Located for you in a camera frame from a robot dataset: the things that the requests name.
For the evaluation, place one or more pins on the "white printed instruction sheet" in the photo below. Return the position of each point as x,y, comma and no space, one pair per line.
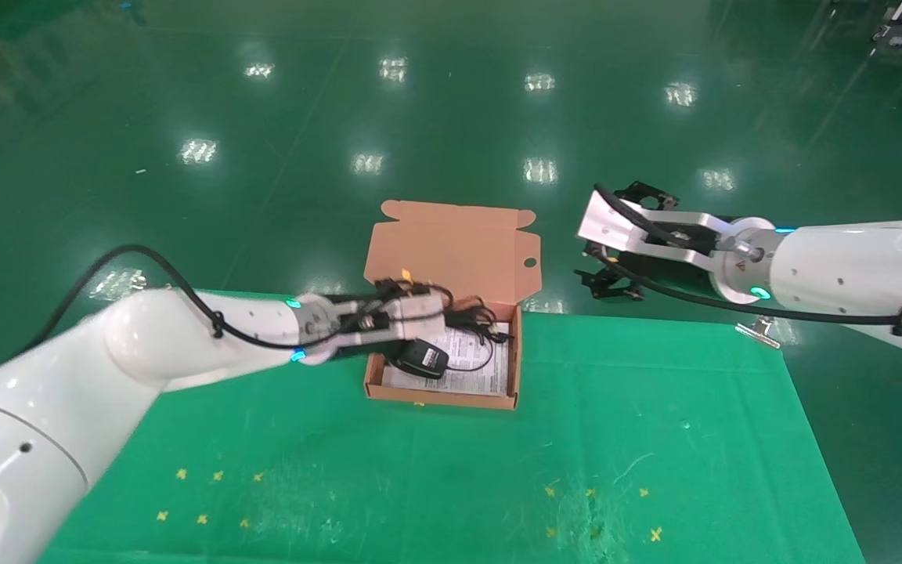
482,380

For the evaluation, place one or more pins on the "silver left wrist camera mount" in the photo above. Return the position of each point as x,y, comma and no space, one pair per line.
420,309

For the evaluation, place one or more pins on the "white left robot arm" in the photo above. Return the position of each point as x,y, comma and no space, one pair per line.
67,407

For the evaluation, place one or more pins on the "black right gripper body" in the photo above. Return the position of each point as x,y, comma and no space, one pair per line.
670,265

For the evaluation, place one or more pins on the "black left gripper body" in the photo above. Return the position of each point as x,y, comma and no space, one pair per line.
365,351

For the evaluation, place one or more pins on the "metal cloth clamp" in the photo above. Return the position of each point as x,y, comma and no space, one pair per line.
756,333

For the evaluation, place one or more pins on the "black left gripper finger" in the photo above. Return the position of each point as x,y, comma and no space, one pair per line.
457,325
459,306

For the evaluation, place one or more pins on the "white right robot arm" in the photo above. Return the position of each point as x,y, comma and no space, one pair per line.
850,266

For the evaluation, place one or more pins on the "green table cloth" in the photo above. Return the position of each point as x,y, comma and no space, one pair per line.
420,470

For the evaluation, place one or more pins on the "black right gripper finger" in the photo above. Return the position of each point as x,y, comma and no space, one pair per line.
615,288
654,200

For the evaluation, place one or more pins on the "black power adapter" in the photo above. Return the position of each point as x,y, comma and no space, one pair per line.
418,359

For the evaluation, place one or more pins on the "open brown cardboard box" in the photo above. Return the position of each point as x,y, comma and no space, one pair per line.
459,251

